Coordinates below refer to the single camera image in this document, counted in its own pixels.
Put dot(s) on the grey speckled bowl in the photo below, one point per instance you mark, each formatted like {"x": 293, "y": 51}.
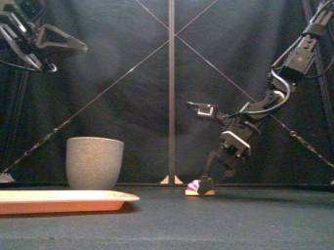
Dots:
{"x": 94, "y": 164}

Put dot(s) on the orange plastic tray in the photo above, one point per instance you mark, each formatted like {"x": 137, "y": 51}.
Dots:
{"x": 61, "y": 200}

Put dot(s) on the tan post base bracket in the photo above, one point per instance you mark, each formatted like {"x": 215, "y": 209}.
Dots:
{"x": 171, "y": 180}

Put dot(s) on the purple white toy onion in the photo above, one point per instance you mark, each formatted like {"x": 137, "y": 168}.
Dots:
{"x": 193, "y": 187}

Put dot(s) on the grey corner anchor bracket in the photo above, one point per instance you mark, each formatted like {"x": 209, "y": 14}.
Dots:
{"x": 6, "y": 178}

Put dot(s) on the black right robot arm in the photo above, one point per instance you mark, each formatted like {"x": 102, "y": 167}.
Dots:
{"x": 300, "y": 58}

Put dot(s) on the grey vertical frame post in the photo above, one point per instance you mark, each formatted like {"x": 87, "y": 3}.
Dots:
{"x": 171, "y": 97}

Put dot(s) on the dark slanted frame post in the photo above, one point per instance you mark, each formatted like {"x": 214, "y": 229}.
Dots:
{"x": 321, "y": 74}

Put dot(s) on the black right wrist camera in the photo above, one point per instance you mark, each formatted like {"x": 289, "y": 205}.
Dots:
{"x": 205, "y": 110}

